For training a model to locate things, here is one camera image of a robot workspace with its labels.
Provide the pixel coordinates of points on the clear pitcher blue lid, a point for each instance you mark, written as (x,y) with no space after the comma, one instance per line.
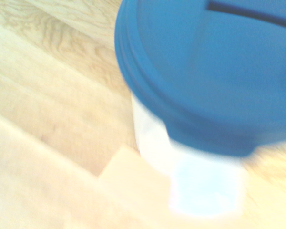
(205,78)

